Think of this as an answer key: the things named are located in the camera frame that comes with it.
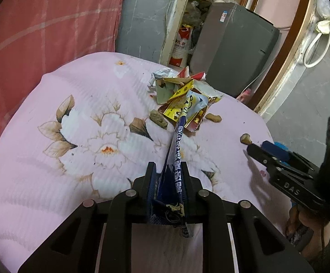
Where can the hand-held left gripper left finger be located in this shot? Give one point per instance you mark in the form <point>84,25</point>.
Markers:
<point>153,184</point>

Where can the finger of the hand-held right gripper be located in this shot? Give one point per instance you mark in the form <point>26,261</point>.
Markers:
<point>275,148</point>
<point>263,155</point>

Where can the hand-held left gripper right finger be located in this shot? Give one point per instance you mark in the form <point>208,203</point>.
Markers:
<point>185,184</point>

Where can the small brown peel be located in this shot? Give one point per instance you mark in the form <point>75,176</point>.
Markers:
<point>212,117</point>
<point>246,138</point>

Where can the dark blue snack wrapper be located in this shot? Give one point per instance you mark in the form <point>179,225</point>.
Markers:
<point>173,159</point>

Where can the red and white wrapper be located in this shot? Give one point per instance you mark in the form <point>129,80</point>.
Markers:
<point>199,76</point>

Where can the silver wrapper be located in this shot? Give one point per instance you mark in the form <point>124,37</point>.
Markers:
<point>159,75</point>

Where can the person's right hand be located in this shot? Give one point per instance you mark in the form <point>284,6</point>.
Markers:
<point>307,227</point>

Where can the pink slipper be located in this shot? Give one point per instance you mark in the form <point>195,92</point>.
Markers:
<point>245,95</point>

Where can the large brown peel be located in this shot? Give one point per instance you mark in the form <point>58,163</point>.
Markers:
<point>158,118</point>

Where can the yellow snack wrapper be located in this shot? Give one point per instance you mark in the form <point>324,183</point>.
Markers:
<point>172,108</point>

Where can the light blue snack bag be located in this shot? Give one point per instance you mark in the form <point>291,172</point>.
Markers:
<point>197,102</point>

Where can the pink floral blanket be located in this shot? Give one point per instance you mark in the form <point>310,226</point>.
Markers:
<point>68,176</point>

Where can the grey-green paper scrap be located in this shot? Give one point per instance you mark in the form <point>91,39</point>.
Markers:
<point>162,93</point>

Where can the grey appliance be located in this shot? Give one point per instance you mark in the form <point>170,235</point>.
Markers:
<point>233,48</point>

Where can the red and white sack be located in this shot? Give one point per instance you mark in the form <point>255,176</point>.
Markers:
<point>180,48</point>

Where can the red checked cloth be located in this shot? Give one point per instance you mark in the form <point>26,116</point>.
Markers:
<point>39,20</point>

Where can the wooden door frame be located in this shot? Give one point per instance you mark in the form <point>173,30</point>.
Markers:
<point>284,48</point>

